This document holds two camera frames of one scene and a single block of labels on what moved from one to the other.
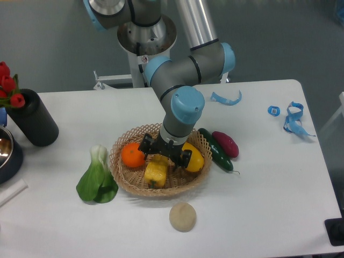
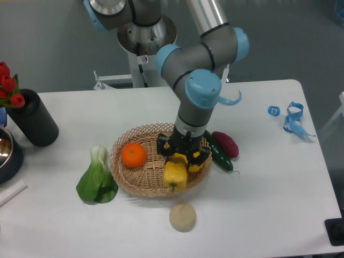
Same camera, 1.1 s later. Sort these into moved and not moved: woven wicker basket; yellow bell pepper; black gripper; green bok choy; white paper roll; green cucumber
Moved: black gripper; yellow bell pepper
Not moved: white paper roll; green cucumber; green bok choy; woven wicker basket
